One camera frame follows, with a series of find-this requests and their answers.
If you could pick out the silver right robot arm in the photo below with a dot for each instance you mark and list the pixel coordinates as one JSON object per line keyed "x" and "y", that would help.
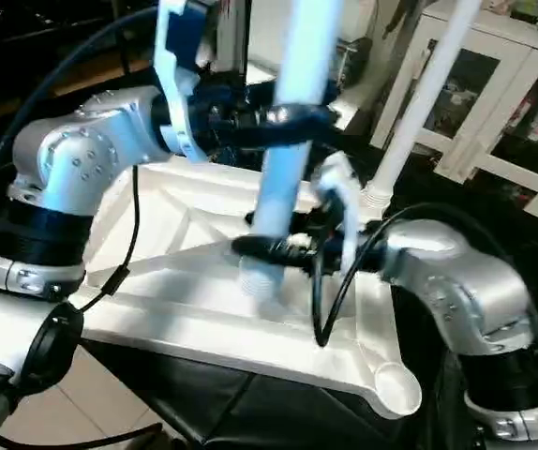
{"x": 456, "y": 281}

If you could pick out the white plastic table top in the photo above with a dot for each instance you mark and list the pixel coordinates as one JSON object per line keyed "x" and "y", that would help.
{"x": 203, "y": 309}

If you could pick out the white plastic table leg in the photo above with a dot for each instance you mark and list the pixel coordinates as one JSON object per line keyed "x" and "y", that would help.
{"x": 428, "y": 84}
{"x": 297, "y": 56}

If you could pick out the black work surface mat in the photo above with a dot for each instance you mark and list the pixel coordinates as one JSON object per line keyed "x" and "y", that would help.
{"x": 203, "y": 412}

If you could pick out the white glass door cabinet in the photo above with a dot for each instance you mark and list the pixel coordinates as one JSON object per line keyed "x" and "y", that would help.
{"x": 522, "y": 112}

